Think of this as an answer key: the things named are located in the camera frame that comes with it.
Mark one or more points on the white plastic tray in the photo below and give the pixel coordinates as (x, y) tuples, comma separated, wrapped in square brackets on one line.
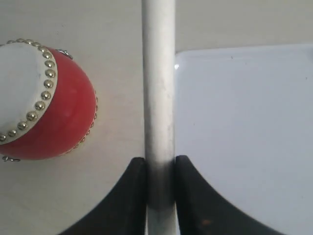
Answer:
[(244, 117)]

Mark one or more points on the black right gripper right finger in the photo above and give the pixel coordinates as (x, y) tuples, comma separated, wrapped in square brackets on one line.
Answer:
[(202, 211)]

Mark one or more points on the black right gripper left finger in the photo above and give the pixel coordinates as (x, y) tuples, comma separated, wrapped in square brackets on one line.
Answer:
[(123, 210)]

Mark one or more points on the wooden drumstick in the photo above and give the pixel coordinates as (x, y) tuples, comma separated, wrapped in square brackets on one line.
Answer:
[(158, 38)]

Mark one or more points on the red small drum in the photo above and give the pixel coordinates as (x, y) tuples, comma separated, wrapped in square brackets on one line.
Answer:
[(47, 102)]

